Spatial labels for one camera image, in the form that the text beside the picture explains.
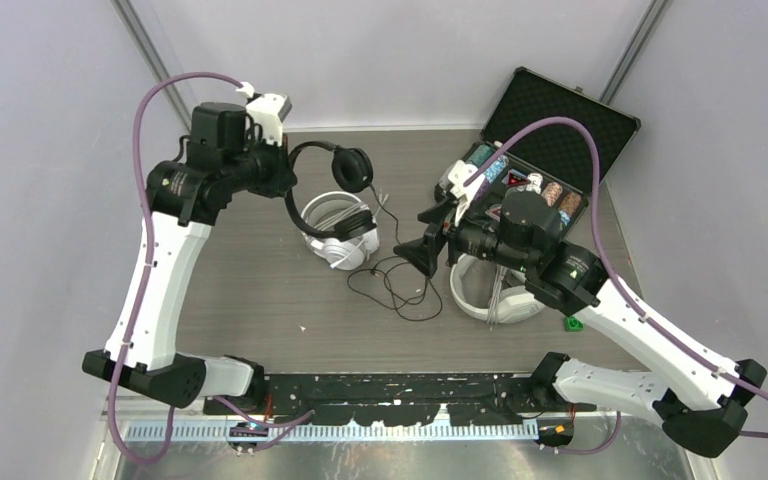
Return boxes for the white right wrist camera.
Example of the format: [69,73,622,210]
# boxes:
[437,160,488,226]

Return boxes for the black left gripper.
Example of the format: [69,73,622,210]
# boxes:
[225,127,298,198]

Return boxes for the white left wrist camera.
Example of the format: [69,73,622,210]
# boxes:
[236,82,292,147]

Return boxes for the black headphones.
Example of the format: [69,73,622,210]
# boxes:
[283,140,377,242]

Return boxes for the large white grey headphones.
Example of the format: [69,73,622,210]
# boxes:
[449,254,545,325]

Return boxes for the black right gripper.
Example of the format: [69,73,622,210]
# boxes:
[395,193,534,277]

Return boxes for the green lego brick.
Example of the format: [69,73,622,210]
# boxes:
[564,316,584,332]

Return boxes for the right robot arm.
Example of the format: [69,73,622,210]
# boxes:
[395,187,766,458]

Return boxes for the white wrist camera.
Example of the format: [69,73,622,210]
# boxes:
[437,160,488,226]
[236,82,292,147]

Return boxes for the black poker chip case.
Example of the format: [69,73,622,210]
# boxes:
[464,67,641,235]

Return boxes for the small white headphones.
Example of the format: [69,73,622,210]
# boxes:
[299,190,381,272]

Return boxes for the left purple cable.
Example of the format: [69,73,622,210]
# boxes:
[105,71,256,466]

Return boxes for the grey headphone cable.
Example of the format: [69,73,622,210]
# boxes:
[485,264,518,327]

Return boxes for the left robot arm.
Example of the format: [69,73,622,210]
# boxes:
[82,94,296,414]

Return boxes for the black headphone cable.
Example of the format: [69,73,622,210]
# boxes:
[346,185,445,324]

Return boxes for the white headphone cable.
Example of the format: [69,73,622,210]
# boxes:
[304,190,392,243]

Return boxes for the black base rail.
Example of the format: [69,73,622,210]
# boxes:
[230,373,571,427]

